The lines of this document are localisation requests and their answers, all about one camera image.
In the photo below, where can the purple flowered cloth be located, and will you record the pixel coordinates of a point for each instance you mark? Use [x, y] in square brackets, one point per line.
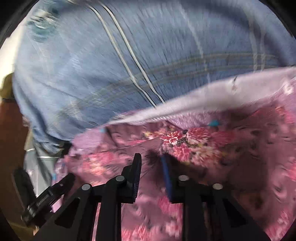
[185, 104]

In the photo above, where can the maroon floral garment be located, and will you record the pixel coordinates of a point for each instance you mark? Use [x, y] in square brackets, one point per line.
[198, 148]

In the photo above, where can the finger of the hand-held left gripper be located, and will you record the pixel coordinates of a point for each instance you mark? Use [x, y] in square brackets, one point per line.
[63, 184]

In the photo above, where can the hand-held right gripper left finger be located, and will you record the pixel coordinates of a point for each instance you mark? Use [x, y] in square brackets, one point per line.
[137, 171]

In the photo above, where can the blue plaid duvet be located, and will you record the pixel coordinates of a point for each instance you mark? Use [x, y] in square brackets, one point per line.
[115, 58]

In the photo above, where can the olive cloth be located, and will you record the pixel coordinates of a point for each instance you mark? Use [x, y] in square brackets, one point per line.
[6, 87]

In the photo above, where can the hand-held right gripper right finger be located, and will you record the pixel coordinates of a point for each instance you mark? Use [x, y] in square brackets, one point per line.
[167, 176]

